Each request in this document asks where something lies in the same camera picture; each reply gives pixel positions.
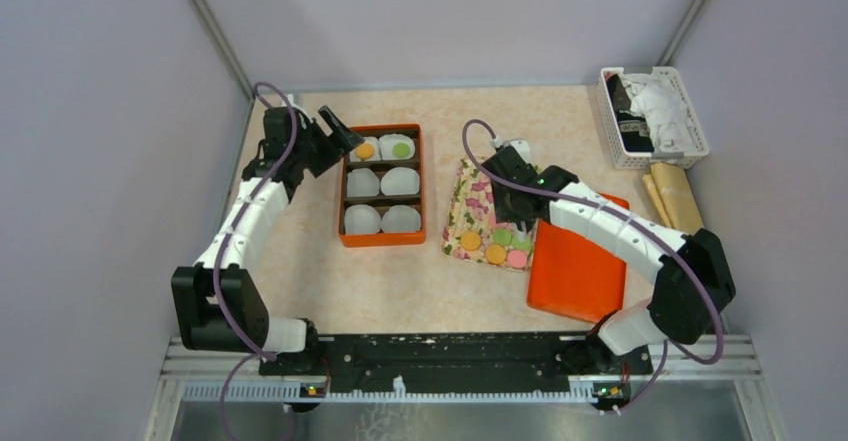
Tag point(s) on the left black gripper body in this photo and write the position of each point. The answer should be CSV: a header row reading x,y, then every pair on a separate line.
x,y
316,149

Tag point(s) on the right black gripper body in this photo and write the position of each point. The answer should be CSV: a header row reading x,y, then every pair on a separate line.
x,y
505,207

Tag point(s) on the orange cookie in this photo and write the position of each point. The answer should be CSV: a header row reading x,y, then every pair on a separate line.
x,y
470,241
495,254
364,152

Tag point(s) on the floral tray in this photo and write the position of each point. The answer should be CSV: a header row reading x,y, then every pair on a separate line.
x,y
472,209

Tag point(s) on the green cookie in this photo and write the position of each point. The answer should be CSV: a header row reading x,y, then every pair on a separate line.
x,y
402,150
502,237
523,243

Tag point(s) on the orange compartment box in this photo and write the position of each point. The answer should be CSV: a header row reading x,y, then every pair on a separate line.
x,y
382,202

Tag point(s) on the orange box lid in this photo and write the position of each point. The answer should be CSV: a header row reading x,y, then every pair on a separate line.
x,y
572,277

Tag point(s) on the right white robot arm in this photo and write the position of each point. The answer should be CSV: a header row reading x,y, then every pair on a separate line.
x,y
691,278

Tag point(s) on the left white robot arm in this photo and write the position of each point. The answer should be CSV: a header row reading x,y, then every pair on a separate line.
x,y
218,306

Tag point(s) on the white paper cup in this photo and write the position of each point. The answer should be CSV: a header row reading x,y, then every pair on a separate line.
x,y
400,181
361,183
375,143
361,220
386,142
401,219

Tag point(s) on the orange cookie bottom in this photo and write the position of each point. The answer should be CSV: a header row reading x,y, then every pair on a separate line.
x,y
495,254

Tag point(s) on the pink cookie bottom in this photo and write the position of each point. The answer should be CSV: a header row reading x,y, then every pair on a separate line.
x,y
517,259

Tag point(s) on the black item in basket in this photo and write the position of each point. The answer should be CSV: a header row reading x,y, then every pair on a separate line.
x,y
633,128

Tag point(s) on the white plastic basket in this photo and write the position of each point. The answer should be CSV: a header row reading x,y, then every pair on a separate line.
x,y
623,159

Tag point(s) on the white cloth in basket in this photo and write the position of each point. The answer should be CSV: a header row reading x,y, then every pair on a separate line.
x,y
655,98

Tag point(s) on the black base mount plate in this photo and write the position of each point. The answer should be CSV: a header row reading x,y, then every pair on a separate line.
x,y
545,366

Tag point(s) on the aluminium frame rail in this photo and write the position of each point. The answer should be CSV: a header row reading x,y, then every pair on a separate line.
x,y
713,389

